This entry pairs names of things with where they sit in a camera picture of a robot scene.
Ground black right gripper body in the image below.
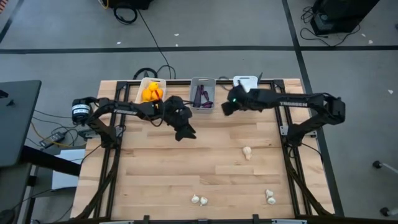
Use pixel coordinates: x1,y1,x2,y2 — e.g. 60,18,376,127
229,83,253,112

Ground black aluminium table frame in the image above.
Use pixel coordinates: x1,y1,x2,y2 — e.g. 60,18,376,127
73,79,335,224

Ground tangled black cables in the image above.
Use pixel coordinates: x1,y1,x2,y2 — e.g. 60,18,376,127
299,6,362,48

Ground long black floor cable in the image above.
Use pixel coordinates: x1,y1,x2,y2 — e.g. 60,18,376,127
136,9,174,80

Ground black power adapter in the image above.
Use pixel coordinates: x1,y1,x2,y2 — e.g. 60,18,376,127
39,131,65,149

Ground black floor box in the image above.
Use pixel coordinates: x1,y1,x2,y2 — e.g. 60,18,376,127
107,0,155,10

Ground black desk crossbar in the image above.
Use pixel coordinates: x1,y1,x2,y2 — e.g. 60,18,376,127
21,145,82,177

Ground looped black cable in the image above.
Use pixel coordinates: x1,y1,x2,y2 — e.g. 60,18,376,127
132,64,177,81

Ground black equipment case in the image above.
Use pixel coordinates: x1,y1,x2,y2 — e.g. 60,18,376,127
310,0,381,36

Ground coiled black cable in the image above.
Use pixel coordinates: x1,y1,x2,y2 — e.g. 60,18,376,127
113,6,139,26

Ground yellow cable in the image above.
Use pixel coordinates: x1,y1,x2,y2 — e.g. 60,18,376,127
30,121,74,149

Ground black chair caster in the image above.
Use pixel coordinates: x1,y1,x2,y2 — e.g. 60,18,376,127
372,159,398,175
379,206,398,218

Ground black desk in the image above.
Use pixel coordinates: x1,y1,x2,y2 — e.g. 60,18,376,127
0,80,42,169

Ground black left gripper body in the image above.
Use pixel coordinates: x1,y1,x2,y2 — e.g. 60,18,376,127
157,95,194,131

